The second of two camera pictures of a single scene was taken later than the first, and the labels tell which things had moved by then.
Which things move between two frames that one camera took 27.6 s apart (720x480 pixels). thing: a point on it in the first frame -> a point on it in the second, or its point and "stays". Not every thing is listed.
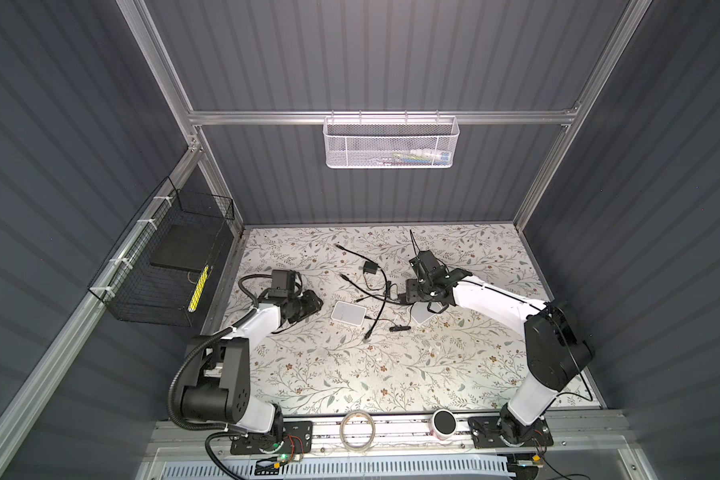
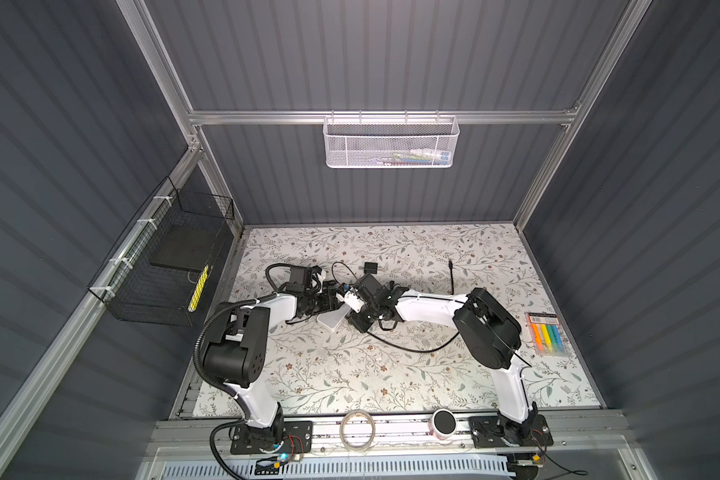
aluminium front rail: x=392 y=437 stays
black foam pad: x=188 y=246 stays
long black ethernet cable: x=366 y=336 -> x=414 y=349
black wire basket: x=153 y=276 stays
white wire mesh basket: x=391 y=141 stays
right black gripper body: x=416 y=291 -> x=366 y=316
